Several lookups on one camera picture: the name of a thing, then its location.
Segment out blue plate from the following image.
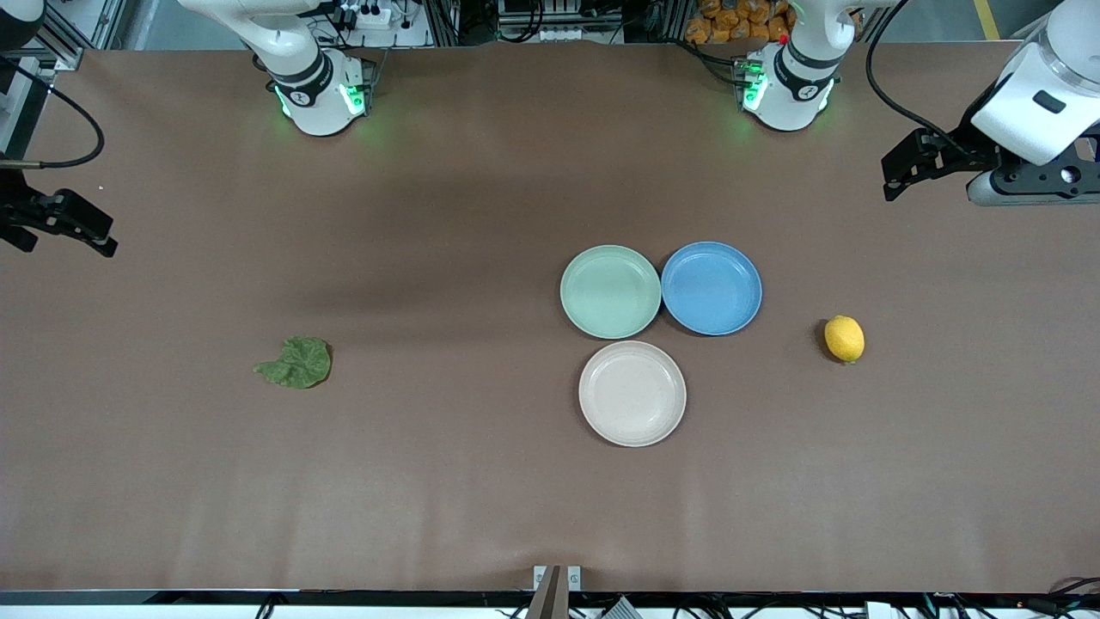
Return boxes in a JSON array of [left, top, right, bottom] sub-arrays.
[[661, 242, 763, 336]]

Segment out yellow lemon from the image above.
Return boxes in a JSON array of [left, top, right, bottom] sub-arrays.
[[824, 315, 865, 365]]

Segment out white table edge rail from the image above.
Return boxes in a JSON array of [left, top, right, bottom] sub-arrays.
[[0, 589, 1100, 619]]

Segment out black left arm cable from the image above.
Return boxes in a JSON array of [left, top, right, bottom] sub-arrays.
[[865, 0, 976, 157]]

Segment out orange snack bag pile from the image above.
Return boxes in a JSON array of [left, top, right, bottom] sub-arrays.
[[685, 0, 796, 46]]

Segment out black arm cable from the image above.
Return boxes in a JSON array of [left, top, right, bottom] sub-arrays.
[[0, 56, 106, 169], [865, 0, 976, 157]]

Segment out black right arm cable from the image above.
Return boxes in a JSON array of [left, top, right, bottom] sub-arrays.
[[0, 56, 106, 169]]

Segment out black base cable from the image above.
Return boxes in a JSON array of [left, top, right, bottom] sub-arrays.
[[679, 39, 749, 87]]

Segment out grey pole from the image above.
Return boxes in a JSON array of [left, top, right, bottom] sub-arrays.
[[526, 565, 562, 619]]

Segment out mint green plate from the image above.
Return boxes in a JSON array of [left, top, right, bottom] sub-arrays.
[[560, 245, 663, 340]]

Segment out green lettuce leaf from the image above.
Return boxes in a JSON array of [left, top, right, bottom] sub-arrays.
[[254, 335, 333, 390]]

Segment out cream white plate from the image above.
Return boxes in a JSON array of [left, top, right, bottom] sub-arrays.
[[578, 340, 688, 448]]

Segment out white power strip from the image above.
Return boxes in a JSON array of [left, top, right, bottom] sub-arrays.
[[339, 0, 405, 31]]

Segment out aluminium frame post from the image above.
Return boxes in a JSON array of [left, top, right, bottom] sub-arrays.
[[0, 0, 130, 156]]

